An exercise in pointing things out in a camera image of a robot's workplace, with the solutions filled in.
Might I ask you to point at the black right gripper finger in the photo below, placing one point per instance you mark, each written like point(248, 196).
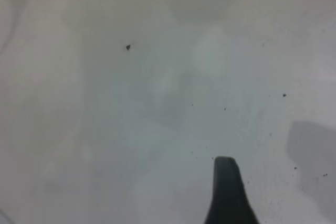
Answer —
point(228, 195)

